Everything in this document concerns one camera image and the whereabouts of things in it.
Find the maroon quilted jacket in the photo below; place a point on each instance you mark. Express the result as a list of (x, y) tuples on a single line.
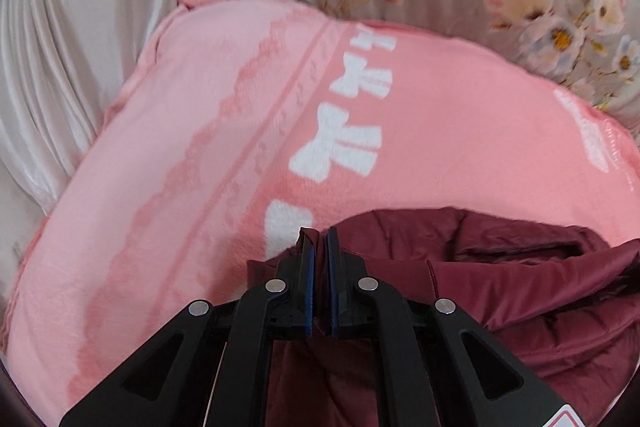
[(525, 297)]

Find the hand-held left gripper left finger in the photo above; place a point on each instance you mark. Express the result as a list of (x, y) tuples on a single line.
[(306, 277)]

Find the white satin curtain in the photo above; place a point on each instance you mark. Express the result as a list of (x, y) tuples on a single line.
[(80, 57)]

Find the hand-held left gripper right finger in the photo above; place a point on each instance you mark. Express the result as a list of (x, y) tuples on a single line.
[(334, 277)]

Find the pink bow-print blanket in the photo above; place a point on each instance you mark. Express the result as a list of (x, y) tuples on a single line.
[(200, 157)]

